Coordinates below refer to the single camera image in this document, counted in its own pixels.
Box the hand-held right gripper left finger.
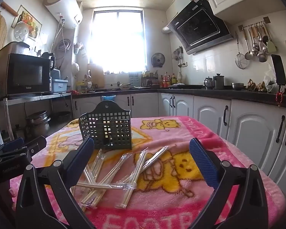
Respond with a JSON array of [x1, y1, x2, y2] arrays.
[[15, 137, 96, 229]]

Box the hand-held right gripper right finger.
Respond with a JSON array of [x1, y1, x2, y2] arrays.
[[189, 138, 270, 229]]

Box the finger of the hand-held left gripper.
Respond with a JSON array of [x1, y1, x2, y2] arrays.
[[2, 137, 24, 153], [17, 136, 47, 159]]

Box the group of chopsticks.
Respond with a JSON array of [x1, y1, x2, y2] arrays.
[[71, 145, 170, 211]]

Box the black plastic utensil basket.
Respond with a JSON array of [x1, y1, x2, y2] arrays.
[[79, 100, 132, 150]]

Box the row of hanging kitchen utensils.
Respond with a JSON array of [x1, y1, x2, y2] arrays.
[[235, 21, 278, 68]]

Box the stacked steel pots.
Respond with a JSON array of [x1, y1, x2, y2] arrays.
[[26, 111, 50, 137]]

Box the black pan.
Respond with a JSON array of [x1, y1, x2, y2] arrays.
[[49, 111, 71, 123]]

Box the steel shelf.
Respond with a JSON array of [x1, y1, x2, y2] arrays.
[[0, 93, 72, 106]]

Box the blue-grey plastic box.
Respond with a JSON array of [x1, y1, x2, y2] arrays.
[[51, 79, 69, 93]]

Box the pink printed blanket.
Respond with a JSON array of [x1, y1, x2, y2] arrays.
[[10, 116, 286, 229]]

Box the black microwave oven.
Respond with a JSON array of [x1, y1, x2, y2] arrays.
[[0, 53, 52, 96]]

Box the black countertop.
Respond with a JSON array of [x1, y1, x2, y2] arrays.
[[93, 85, 286, 109]]

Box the black cooktop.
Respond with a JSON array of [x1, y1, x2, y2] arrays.
[[168, 84, 204, 89]]

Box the grey metal kettle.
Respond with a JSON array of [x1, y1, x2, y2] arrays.
[[213, 73, 225, 89]]

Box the black electric kettle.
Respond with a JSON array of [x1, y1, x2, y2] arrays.
[[41, 52, 56, 71]]

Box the wooden cutting board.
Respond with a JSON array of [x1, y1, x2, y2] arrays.
[[87, 63, 105, 89]]

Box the group of condiment bottles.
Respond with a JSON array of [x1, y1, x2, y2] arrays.
[[158, 72, 183, 88]]

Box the ginger roots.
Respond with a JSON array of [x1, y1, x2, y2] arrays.
[[246, 79, 267, 92]]

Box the teal knife block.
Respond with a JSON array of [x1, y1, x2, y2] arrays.
[[129, 73, 141, 86]]

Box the red beaded charm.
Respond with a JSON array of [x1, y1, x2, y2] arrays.
[[276, 88, 284, 107]]

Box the black spice rack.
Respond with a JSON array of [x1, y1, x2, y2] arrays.
[[141, 70, 159, 86]]

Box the clear plastic bag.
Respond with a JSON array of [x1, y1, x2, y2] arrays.
[[263, 67, 280, 93]]

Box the small hanging tools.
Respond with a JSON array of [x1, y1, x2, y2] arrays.
[[173, 46, 184, 67]]

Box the glass pot lid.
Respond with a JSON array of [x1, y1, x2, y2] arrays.
[[14, 21, 29, 41]]

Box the black phone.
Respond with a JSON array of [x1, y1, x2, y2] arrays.
[[271, 54, 286, 86]]

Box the kitchen window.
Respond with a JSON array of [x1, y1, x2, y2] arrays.
[[87, 8, 148, 74]]

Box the wooden rolling pin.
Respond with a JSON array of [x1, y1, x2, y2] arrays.
[[0, 1, 19, 17]]

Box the black range hood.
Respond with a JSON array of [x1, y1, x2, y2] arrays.
[[166, 0, 233, 55]]

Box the white water heater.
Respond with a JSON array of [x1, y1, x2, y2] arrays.
[[43, 0, 83, 29]]

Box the coiled hose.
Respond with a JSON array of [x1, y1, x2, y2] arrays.
[[57, 39, 72, 53]]

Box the small wall fan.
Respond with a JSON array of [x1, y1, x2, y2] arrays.
[[151, 52, 165, 68]]

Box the fruit wall poster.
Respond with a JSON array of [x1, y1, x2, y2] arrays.
[[11, 5, 43, 41]]

